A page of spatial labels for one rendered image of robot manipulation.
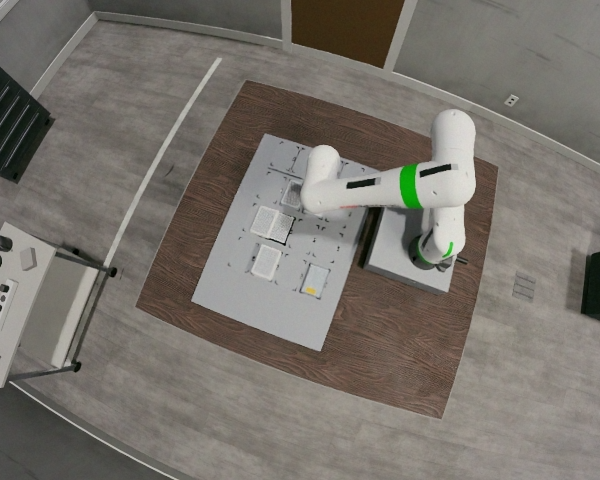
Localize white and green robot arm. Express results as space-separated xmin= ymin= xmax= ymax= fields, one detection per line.
xmin=300 ymin=109 xmax=476 ymax=272

